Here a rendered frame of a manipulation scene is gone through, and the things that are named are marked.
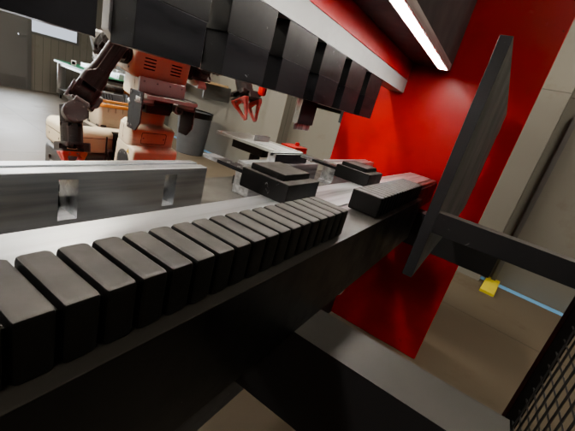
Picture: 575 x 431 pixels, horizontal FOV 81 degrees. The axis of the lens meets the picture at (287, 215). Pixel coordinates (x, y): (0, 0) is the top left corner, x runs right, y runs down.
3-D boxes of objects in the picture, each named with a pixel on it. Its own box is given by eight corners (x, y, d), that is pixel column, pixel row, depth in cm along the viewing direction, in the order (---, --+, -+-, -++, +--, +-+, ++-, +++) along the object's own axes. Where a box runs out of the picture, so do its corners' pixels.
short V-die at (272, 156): (299, 160, 122) (300, 152, 121) (305, 162, 120) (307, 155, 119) (266, 161, 105) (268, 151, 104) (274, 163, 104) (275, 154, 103)
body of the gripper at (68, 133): (65, 148, 93) (64, 121, 92) (53, 147, 100) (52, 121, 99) (91, 150, 98) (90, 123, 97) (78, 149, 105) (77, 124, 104)
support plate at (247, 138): (248, 135, 135) (248, 132, 135) (302, 155, 123) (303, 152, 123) (216, 132, 120) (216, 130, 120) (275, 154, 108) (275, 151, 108)
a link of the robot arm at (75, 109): (103, 98, 103) (73, 79, 98) (110, 94, 94) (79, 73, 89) (81, 132, 101) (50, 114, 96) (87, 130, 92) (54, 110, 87)
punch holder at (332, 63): (311, 102, 119) (324, 51, 114) (332, 107, 115) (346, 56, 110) (288, 95, 107) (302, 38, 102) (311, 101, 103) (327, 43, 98)
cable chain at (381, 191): (397, 191, 96) (402, 178, 95) (417, 198, 93) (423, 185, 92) (346, 207, 65) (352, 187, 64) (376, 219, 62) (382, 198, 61)
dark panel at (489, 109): (460, 206, 162) (501, 113, 148) (465, 207, 161) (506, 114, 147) (401, 273, 67) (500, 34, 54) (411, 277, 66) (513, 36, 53)
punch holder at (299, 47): (280, 92, 103) (293, 33, 97) (303, 98, 99) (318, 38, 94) (249, 83, 90) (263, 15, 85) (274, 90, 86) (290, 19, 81)
